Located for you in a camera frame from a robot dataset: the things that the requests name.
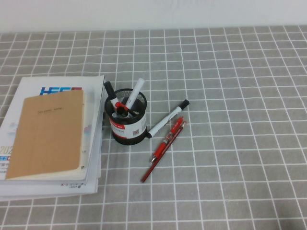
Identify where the red and black pen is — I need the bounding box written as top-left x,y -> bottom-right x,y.
114,101 -> 129,111

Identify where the red gel pen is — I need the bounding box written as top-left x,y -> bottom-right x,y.
150,116 -> 184,163

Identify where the black mesh pen holder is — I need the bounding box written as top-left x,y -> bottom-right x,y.
104,88 -> 148,146

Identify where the grey pen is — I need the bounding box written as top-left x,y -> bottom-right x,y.
111,112 -> 135,119

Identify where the white marker with black cap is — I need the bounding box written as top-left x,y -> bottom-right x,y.
147,99 -> 190,139
103,80 -> 120,111

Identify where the red pencil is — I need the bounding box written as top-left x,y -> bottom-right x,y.
141,121 -> 188,184

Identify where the white magazine with blue logo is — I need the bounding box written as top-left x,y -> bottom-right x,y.
0,75 -> 106,182

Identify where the brown kraft notebook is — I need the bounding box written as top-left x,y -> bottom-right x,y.
5,89 -> 85,180

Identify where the white booklet stack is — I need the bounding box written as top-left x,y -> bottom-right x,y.
0,115 -> 103,202

